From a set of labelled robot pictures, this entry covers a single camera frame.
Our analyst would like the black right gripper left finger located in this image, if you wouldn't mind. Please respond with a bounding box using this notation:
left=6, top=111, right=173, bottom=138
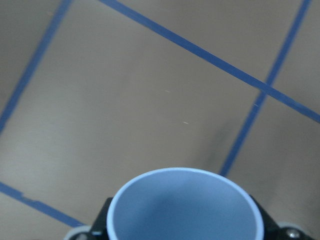
left=89, top=197, right=113, bottom=240

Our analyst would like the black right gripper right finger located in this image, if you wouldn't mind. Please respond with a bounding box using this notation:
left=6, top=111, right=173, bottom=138
left=250, top=195, right=279, bottom=240

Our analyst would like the light blue plastic cup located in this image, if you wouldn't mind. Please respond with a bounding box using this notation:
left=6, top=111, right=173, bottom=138
left=106, top=167, right=265, bottom=240

